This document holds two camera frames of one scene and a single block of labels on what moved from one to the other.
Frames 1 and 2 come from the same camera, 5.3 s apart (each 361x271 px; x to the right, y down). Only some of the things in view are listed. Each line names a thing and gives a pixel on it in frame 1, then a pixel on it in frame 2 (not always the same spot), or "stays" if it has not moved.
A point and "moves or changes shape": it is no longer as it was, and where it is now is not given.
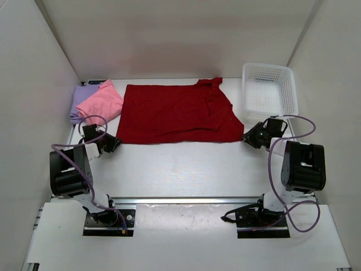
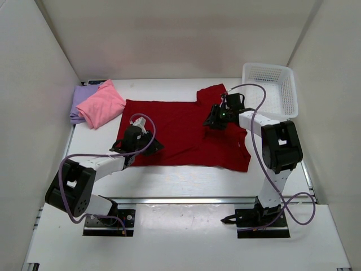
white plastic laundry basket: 268,91 stays
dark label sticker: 96,82 stays
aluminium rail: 189,201 stays
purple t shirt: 80,93 stays
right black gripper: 250,138 -> 214,121
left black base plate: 124,227 stays
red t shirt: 152,114 moves or changes shape
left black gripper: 113,143 -> 155,147
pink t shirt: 104,105 stays
